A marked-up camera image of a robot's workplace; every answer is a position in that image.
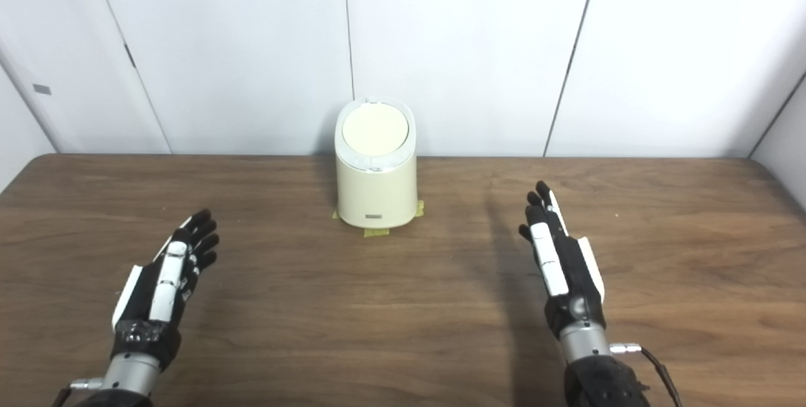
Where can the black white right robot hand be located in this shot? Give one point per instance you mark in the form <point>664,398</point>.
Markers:
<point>576,281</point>

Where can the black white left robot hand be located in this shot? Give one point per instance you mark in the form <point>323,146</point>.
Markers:
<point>148,312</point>

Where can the cream-colored lidded bin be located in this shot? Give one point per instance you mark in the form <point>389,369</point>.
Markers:
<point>376,196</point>

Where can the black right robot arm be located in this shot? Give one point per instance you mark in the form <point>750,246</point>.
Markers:
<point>598,382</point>

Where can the grey wall label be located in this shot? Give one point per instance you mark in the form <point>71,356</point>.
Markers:
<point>42,89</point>

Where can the black wall panel hinge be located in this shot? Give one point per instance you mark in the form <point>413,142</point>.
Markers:
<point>130,56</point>

